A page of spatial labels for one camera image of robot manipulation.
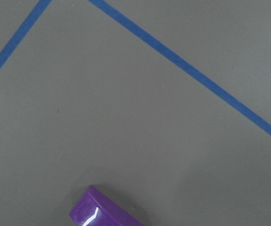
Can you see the purple block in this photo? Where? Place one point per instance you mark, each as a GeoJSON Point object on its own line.
{"type": "Point", "coordinates": [96, 209]}

